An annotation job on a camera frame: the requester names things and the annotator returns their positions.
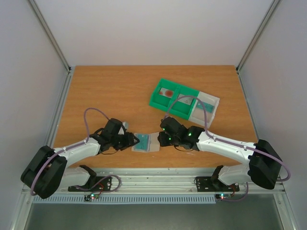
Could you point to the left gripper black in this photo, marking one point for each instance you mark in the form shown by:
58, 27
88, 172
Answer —
129, 141

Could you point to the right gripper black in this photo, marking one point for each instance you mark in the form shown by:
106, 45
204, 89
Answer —
163, 139

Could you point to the teal credit card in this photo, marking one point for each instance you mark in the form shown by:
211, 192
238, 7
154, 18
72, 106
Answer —
144, 142

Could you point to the beige leather card holder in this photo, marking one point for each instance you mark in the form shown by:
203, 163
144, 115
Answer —
154, 145

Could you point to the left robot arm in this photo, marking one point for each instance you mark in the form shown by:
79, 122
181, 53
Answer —
49, 170

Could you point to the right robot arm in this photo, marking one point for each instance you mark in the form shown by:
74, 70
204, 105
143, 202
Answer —
258, 162

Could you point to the grey card in bin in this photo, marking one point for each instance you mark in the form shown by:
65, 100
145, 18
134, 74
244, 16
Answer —
185, 99

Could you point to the card with red circles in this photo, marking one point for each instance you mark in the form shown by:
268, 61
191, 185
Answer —
166, 92

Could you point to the green two-compartment bin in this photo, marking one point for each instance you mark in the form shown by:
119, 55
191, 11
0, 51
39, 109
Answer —
163, 103

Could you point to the left small circuit board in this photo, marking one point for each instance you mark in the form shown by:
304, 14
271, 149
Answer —
91, 197

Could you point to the small circuit board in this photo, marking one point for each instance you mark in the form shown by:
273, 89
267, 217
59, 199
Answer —
91, 197
223, 196

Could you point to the right small circuit board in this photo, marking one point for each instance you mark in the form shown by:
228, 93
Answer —
223, 196

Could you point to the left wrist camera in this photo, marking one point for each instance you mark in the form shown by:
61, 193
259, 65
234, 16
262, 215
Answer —
123, 128

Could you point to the aluminium front rail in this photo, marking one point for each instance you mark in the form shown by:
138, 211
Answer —
156, 180

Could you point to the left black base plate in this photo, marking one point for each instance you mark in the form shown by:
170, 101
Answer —
97, 184

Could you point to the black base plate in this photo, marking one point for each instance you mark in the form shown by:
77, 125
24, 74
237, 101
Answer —
204, 184
97, 184

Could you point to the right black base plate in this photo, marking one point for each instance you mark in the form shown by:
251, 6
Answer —
204, 184

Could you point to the slotted grey cable duct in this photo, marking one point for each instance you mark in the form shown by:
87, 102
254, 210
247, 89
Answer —
113, 199

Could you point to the left aluminium frame post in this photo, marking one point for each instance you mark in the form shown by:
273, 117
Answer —
34, 6

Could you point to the aluminium frame post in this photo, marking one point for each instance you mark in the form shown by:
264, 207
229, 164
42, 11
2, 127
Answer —
34, 6
259, 31

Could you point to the right aluminium frame post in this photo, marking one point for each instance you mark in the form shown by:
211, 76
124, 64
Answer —
259, 31

